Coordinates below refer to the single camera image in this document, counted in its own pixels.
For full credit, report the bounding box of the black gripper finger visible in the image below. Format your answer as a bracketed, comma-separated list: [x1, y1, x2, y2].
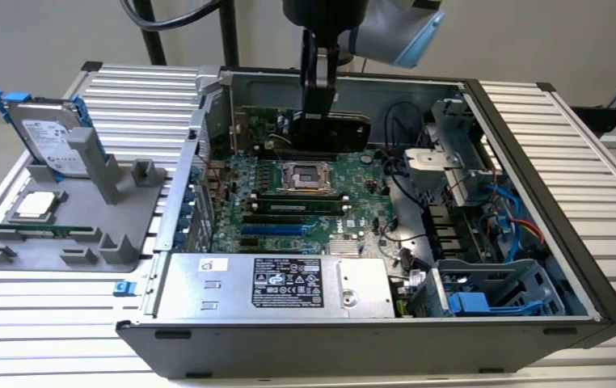
[300, 31, 339, 120]

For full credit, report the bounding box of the black stand pole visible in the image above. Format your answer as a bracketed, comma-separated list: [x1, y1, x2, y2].
[133, 0, 169, 66]
[217, 0, 241, 68]

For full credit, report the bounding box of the blue plastic carrier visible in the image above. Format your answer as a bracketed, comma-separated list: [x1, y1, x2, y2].
[445, 291, 554, 317]

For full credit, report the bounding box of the silver CPU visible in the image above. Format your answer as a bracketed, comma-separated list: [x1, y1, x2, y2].
[15, 192, 64, 219]

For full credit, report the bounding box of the green graphics card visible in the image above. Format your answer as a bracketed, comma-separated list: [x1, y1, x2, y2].
[229, 105, 372, 154]

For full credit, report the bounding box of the red wire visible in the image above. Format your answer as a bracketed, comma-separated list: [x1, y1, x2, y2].
[512, 217, 546, 244]

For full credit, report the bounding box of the blue wire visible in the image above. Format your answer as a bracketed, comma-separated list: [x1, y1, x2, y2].
[484, 179, 524, 247]

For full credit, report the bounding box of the hard disk in blue carrier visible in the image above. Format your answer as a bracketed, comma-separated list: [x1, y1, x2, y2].
[0, 91, 107, 183]

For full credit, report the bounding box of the thick black cable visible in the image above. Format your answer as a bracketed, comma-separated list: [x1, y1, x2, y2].
[120, 0, 223, 32]

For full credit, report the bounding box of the silver power supply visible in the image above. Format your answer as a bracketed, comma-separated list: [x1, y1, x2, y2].
[148, 252, 399, 320]

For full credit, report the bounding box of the grey parts rack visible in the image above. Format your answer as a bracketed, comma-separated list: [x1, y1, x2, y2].
[0, 128, 172, 274]

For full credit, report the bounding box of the green motherboard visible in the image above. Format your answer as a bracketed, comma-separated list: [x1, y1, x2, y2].
[207, 141, 395, 259]

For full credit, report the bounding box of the metal socket cover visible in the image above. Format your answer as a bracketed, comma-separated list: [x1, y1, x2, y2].
[280, 162, 331, 190]

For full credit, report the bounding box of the open black PC case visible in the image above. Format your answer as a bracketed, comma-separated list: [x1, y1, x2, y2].
[116, 66, 616, 379]

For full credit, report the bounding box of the silver finned heatsink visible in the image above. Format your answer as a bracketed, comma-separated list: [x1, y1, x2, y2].
[331, 238, 363, 255]

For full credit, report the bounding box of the long black expansion slot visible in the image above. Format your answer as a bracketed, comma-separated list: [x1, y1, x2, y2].
[241, 214, 304, 226]

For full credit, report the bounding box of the CPU socket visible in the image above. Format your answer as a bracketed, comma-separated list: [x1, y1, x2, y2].
[277, 161, 333, 191]

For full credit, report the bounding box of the black plastic housing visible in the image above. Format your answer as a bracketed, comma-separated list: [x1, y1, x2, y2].
[424, 201, 484, 259]

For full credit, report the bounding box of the silver metal drive bay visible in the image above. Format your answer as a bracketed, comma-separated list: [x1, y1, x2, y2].
[401, 99, 505, 207]

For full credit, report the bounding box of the bare green RAM stick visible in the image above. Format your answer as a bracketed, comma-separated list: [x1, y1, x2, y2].
[0, 224, 96, 236]

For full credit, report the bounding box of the blue expansion slot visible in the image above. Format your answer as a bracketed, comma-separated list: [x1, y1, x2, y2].
[241, 224, 309, 238]

